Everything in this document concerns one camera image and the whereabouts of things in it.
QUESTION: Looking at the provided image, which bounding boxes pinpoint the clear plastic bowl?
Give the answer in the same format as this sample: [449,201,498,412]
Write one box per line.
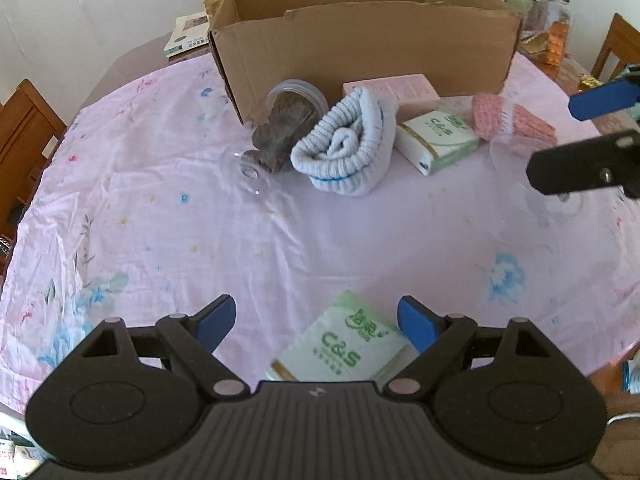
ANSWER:
[489,134,599,254]

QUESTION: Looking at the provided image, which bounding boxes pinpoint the pink knitted sock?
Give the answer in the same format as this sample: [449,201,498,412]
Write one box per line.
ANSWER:
[472,93,559,146]

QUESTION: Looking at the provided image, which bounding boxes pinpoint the green C&S tissue pack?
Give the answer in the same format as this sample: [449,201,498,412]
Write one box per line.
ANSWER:
[394,110,480,177]

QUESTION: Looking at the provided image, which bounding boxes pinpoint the white sock blue stripe roll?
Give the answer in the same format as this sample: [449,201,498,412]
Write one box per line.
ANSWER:
[290,88,399,196]

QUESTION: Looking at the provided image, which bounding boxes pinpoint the gold ornament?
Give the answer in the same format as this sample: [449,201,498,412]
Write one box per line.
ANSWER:
[578,74,602,91]

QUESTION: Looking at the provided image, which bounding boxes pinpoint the wooden chair right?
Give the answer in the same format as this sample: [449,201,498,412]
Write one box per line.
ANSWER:
[591,13,640,79]

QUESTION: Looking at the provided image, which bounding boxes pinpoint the wooden chair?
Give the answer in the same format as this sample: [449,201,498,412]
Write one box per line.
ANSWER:
[591,13,640,79]
[0,78,68,281]

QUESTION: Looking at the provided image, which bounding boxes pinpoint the orange pill blister pack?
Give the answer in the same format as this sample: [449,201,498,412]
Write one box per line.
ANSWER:
[546,21,570,67]

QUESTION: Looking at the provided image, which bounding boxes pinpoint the large jar black lid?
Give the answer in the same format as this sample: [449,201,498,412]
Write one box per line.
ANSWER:
[520,0,572,66]

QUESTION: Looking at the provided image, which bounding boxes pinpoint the pink floral tablecloth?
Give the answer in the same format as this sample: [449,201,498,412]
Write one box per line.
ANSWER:
[1,58,639,411]

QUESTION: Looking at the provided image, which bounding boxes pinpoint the clear jar brown contents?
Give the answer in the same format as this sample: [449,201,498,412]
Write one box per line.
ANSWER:
[220,79,329,197]

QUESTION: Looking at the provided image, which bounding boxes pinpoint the pink cardboard box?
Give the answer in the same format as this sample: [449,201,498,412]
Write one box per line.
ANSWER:
[342,74,440,122]

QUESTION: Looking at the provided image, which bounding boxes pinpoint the wooden chair left side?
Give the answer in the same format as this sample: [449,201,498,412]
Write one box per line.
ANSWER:
[0,78,68,281]

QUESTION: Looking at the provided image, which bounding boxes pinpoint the brown cardboard box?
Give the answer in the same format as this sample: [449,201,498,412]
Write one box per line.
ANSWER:
[205,0,522,122]

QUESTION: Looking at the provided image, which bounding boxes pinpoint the book on table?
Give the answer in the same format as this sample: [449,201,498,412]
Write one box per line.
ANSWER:
[164,12,208,58]

